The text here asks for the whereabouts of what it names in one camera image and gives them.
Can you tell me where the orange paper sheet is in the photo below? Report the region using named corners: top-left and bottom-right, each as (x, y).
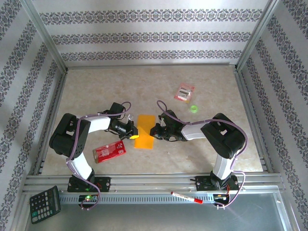
top-left (134, 115), bottom-right (156, 150)

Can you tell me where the red cardboard box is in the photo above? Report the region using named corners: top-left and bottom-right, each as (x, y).
top-left (92, 140), bottom-right (127, 165)

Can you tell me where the battery blister pack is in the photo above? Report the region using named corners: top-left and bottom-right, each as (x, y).
top-left (173, 82), bottom-right (196, 104)

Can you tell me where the red white marker pen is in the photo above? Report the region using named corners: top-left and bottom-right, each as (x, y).
top-left (170, 191), bottom-right (204, 205)

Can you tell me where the circuit board with green light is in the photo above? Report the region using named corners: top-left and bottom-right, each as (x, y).
top-left (78, 194), bottom-right (100, 203)

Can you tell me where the grey metal panel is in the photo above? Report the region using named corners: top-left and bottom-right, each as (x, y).
top-left (14, 192), bottom-right (296, 231)

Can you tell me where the black calculator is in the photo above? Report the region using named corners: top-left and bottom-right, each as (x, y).
top-left (29, 185), bottom-right (62, 224)

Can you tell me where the wide aluminium frame rail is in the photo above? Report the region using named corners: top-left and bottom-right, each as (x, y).
top-left (23, 173), bottom-right (286, 193)

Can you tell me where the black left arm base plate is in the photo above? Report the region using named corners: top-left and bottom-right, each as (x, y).
top-left (67, 176), bottom-right (112, 193)

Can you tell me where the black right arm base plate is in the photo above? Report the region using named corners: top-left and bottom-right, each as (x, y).
top-left (195, 175), bottom-right (240, 193)

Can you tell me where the grey slotted cable duct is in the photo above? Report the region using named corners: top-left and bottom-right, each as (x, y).
top-left (59, 194), bottom-right (217, 205)

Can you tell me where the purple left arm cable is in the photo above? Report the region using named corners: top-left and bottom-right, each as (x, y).
top-left (66, 101), bottom-right (132, 211)

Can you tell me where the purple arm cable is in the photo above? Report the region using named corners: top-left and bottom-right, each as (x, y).
top-left (66, 101), bottom-right (132, 211)
top-left (156, 100), bottom-right (249, 210)

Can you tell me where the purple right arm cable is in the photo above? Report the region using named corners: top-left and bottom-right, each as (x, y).
top-left (156, 100), bottom-right (249, 210)

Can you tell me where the aluminium frame post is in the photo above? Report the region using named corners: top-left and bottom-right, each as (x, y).
top-left (21, 0), bottom-right (68, 73)
top-left (235, 0), bottom-right (281, 72)

